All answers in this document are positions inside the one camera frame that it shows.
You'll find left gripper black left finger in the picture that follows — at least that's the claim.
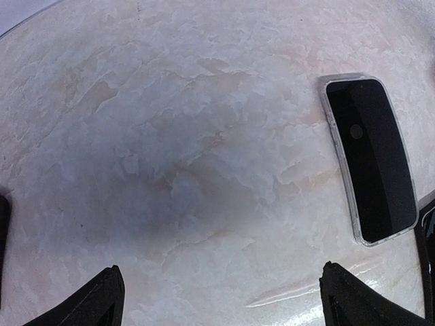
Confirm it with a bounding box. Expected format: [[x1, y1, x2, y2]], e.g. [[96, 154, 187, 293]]
[[27, 265, 125, 325]]

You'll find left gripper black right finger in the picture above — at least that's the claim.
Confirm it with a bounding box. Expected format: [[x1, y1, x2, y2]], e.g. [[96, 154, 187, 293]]
[[319, 261, 432, 325]]

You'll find black phone case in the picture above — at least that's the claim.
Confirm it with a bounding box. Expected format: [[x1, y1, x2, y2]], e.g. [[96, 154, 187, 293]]
[[414, 200, 434, 323]]

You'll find black smartphone white edge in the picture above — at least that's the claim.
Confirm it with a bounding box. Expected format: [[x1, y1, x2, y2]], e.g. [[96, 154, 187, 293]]
[[325, 78, 418, 244]]

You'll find clear transparent phone case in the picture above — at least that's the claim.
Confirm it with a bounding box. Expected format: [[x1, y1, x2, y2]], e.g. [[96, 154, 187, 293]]
[[317, 73, 421, 248]]

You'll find black smartphone tilted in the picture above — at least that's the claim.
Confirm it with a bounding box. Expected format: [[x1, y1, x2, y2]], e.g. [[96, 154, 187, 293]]
[[0, 194, 11, 310]]

